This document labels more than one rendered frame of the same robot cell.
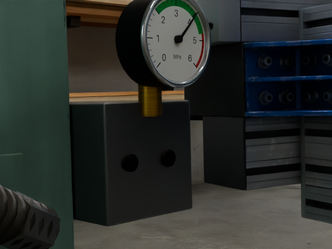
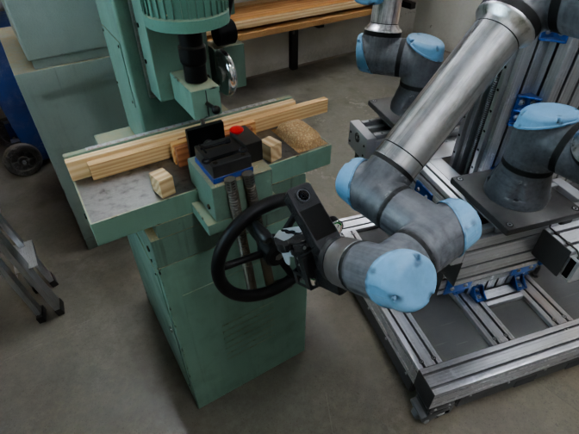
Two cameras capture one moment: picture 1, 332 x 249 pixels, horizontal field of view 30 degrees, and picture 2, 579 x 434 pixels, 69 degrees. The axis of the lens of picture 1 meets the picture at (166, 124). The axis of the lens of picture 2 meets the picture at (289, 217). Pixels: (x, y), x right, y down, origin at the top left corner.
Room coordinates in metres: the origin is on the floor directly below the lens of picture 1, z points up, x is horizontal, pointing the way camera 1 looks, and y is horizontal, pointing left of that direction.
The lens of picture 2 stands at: (-0.50, -0.07, 1.46)
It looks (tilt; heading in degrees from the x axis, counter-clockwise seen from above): 40 degrees down; 12
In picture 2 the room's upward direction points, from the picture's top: straight up
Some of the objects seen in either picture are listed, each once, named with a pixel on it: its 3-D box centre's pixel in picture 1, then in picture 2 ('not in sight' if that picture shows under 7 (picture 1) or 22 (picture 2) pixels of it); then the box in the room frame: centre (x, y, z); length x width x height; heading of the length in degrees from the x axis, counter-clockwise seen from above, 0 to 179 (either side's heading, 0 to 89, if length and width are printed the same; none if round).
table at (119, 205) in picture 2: not in sight; (216, 177); (0.29, 0.28, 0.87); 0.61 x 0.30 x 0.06; 134
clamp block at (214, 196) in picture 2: not in sight; (230, 180); (0.23, 0.22, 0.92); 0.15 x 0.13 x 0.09; 134
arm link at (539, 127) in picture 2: not in sight; (543, 135); (0.45, -0.45, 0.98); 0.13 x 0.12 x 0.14; 48
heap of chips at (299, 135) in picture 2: not in sight; (298, 130); (0.48, 0.11, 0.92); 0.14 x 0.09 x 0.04; 44
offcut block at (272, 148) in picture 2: not in sight; (270, 149); (0.37, 0.16, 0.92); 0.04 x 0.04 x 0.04; 57
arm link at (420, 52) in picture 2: not in sight; (420, 58); (0.89, -0.19, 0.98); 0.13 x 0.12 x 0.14; 81
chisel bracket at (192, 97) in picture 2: not in sight; (196, 95); (0.40, 0.35, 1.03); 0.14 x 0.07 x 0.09; 44
